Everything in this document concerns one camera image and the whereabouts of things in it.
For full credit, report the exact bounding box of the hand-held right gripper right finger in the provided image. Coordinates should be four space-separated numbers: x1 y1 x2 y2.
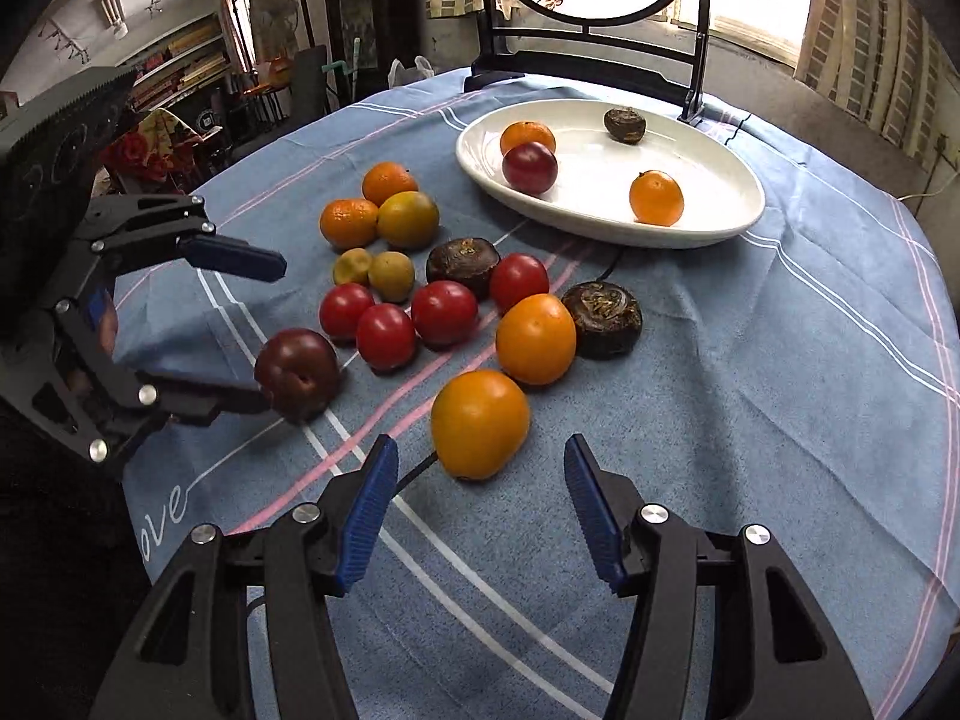
564 433 875 720

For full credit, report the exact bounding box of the dark red plum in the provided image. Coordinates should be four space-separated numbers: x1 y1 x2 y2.
502 141 560 194
253 328 342 422

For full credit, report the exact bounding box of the large orange citrus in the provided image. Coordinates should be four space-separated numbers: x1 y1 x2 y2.
430 369 532 482

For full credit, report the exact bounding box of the yellow-green orange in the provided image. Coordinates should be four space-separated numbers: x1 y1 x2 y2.
376 191 441 251

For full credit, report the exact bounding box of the bookshelf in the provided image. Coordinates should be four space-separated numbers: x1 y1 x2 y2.
127 15 230 110

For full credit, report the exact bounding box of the standing fan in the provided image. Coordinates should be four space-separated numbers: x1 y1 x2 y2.
251 0 301 61

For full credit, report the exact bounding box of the white plastic bag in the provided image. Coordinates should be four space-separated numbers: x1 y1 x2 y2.
388 56 436 87

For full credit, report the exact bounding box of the red tomato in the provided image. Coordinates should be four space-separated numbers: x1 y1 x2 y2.
355 304 418 372
410 280 479 348
319 283 377 342
489 253 551 314

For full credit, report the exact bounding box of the black cable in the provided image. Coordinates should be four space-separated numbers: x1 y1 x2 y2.
390 114 753 496

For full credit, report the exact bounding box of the white cable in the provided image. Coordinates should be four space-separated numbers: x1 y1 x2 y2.
896 157 960 203

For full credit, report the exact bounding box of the red floral cloth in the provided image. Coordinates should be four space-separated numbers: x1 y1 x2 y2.
101 109 200 181

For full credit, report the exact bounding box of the orange mandarin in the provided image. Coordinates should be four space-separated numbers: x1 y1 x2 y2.
319 198 380 251
362 162 419 207
499 121 557 158

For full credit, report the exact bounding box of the blue striped tablecloth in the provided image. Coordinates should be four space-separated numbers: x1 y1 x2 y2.
112 67 960 720

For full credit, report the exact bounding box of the small yellow-green fruit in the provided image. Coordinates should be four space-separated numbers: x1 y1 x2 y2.
331 247 374 287
367 250 416 303

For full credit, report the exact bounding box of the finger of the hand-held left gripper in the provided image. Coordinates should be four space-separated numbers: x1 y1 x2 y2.
52 193 288 316
30 306 271 479

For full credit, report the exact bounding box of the small orange citrus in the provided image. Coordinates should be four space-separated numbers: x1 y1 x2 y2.
628 170 686 227

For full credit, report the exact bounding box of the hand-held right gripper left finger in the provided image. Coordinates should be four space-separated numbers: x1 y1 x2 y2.
88 433 400 720

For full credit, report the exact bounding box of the white oval plate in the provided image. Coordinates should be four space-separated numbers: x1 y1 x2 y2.
455 98 767 250

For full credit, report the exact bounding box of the green hanger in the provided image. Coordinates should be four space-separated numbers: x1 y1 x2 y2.
321 37 365 102

